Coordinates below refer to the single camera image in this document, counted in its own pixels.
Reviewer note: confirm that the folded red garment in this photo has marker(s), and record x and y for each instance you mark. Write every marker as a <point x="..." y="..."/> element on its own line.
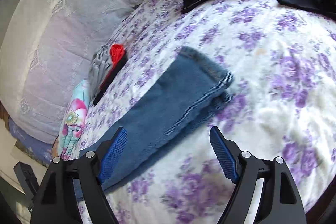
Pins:
<point x="116" y="51"/>

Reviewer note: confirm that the purple floral bedspread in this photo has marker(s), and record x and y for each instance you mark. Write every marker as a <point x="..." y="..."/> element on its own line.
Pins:
<point x="263" y="73"/>

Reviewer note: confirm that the folded grey garment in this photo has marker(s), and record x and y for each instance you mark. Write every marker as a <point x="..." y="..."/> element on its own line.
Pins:
<point x="100" y="66"/>

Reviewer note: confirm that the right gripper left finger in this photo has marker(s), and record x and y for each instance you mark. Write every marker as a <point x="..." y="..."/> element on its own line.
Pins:
<point x="67" y="181"/>

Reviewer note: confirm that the blue denim pants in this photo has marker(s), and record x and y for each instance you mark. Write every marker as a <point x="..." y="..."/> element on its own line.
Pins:
<point x="188" y="94"/>

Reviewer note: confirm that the blue patterned pillow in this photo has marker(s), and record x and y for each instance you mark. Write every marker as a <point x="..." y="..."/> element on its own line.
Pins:
<point x="39" y="149"/>

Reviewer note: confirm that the folded black garment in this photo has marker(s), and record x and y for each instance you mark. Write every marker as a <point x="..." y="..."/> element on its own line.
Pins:
<point x="110" y="77"/>

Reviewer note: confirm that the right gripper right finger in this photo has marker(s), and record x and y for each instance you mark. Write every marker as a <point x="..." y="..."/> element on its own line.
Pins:
<point x="279" y="202"/>

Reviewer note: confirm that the white lace headboard cover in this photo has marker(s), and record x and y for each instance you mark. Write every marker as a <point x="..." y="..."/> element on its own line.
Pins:
<point x="46" y="52"/>

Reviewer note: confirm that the folded teal floral quilt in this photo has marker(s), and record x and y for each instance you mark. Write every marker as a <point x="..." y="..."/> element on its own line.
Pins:
<point x="74" y="120"/>

